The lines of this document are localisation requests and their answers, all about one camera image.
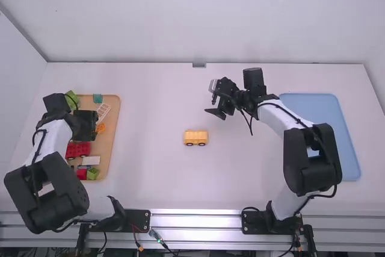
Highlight blue mat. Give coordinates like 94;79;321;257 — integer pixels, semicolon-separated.
279;93;362;182

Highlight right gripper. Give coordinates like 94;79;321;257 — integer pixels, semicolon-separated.
205;76;241;120

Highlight tan tray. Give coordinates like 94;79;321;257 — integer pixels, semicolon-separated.
64;93;121;182

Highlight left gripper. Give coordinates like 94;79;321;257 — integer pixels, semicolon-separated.
72;110;99;143

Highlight red wheeled toy brick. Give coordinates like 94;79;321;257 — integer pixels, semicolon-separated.
65;141;91;162

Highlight silver rails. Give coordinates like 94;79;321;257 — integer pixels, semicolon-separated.
0;207;385;252

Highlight yellow toy car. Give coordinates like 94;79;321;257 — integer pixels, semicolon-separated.
183;129;210;147

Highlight black cable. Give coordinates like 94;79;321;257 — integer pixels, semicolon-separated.
239;103;256;137

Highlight white fence toy brick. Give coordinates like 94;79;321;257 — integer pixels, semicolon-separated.
96;103;111;123

